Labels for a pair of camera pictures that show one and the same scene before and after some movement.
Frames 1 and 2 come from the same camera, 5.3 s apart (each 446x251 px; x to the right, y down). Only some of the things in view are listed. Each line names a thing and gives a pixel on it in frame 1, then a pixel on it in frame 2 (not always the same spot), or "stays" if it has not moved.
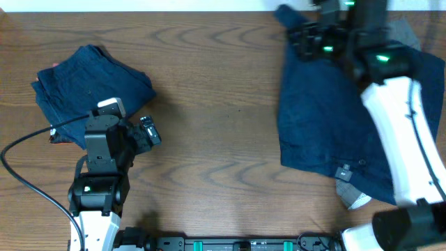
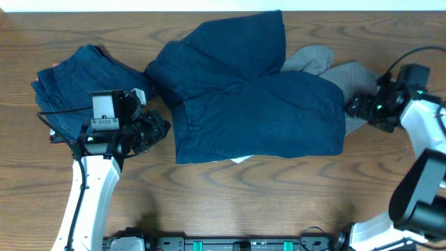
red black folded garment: (55, 137) stays
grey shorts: (401, 31) to (354, 79)
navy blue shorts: (325, 126) to (231, 99)
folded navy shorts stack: (70, 88) stays
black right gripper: (305, 33) to (363, 111)
